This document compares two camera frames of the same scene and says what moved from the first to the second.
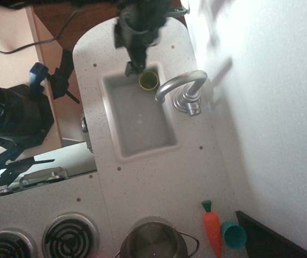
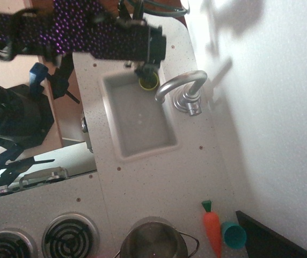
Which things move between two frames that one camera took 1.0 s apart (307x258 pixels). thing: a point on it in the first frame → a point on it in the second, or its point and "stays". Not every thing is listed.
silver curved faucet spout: (197, 77) stays
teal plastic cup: (234, 235) stays
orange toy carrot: (212, 228) stays
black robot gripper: (139, 22) → (138, 42)
